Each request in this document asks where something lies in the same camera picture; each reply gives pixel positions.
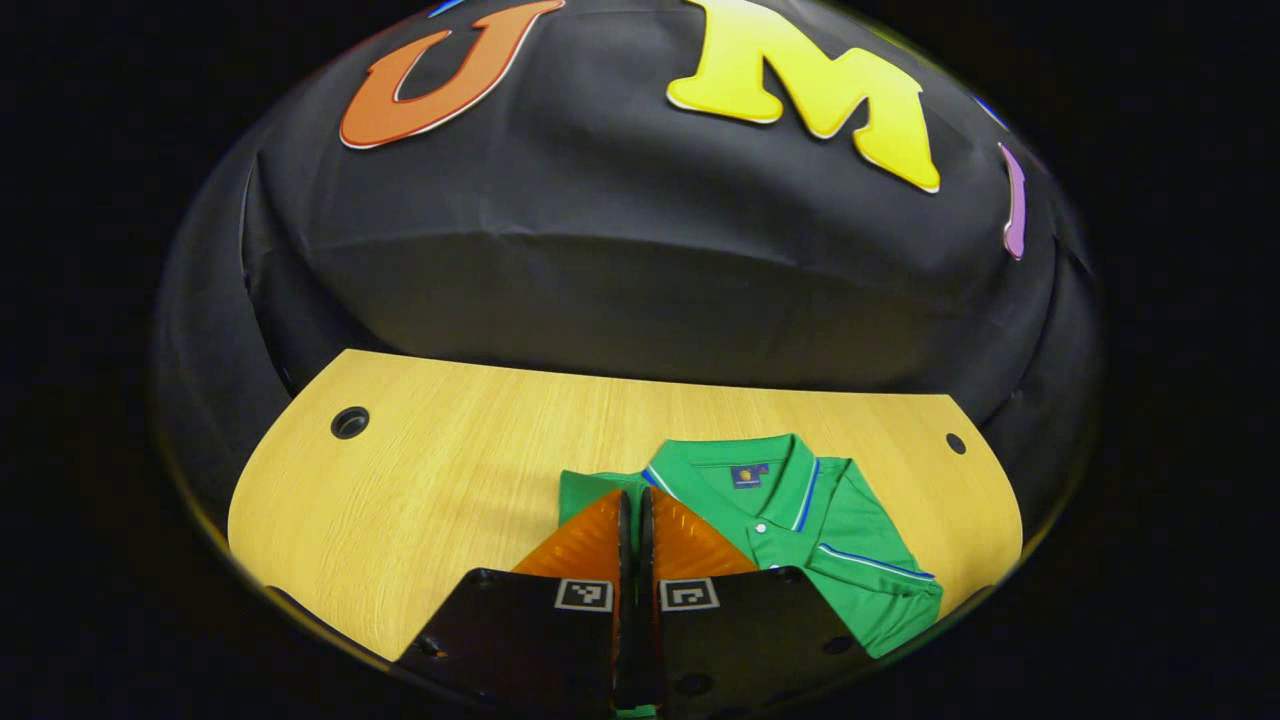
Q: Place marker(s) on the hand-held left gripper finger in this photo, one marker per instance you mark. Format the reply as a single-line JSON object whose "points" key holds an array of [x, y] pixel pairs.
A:
{"points": [[648, 640], [625, 640]]}

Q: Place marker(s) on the green T-shirt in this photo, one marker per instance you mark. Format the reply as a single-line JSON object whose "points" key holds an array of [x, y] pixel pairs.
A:
{"points": [[850, 570]]}

